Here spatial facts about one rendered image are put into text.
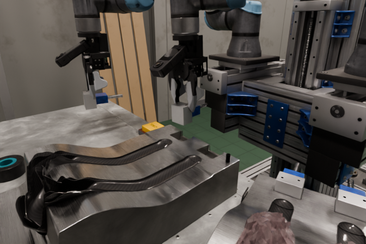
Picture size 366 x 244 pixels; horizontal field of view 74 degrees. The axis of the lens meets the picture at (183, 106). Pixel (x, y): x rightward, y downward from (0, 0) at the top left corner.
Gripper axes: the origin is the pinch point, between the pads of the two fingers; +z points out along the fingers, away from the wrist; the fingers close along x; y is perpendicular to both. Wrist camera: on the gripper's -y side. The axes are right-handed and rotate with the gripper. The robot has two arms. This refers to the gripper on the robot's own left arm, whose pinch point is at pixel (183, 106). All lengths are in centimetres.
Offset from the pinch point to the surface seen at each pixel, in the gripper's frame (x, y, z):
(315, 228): -40.2, -9.0, 10.8
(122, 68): 154, 71, 14
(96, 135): 30.5, -14.2, 13.4
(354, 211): -44.1, -1.6, 9.7
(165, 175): -13.8, -19.2, 7.1
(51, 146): 4.4, -34.7, 0.6
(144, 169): -9.5, -21.3, 6.6
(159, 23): 169, 132, -25
